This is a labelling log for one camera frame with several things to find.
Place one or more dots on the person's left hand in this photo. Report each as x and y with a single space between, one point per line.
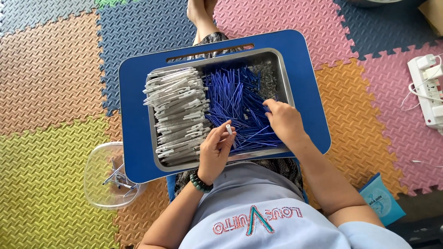
213 155

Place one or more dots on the person's right hand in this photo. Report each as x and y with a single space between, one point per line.
287 122

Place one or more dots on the white pen barrel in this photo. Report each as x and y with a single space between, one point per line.
229 130

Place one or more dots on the pile of small metal springs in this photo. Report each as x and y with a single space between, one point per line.
268 77

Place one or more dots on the pile of white pen casings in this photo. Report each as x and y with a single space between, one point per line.
178 110

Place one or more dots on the pile of blue pen refills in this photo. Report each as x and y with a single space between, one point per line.
235 96

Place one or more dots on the light blue shirt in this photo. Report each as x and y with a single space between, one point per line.
263 214

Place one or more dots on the blue lap desk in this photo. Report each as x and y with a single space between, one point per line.
135 121

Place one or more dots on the steel tray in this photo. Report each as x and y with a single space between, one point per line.
221 58

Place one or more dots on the heap of assembled pens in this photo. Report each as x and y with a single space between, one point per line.
118 177

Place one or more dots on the clear plastic bowl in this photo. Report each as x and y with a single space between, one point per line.
98 173

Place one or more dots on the blue booklet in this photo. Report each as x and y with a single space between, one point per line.
380 200

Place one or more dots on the person's leg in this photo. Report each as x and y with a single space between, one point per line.
202 19

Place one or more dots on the white power strip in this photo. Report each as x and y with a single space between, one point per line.
424 93

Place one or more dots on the white charger plug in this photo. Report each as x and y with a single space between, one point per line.
434 72
438 111
425 61

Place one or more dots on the cardboard box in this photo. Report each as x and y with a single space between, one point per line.
432 15

